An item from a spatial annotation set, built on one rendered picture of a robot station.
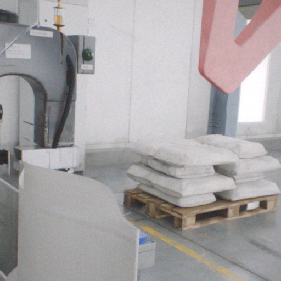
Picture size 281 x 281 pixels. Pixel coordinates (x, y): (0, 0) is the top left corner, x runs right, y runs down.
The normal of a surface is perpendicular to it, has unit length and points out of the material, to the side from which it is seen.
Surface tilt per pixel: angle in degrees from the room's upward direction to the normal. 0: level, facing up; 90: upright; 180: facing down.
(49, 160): 90
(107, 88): 90
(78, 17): 90
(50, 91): 90
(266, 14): 39
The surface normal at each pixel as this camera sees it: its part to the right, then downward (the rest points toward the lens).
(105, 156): 0.58, 0.16
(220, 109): -0.82, 0.05
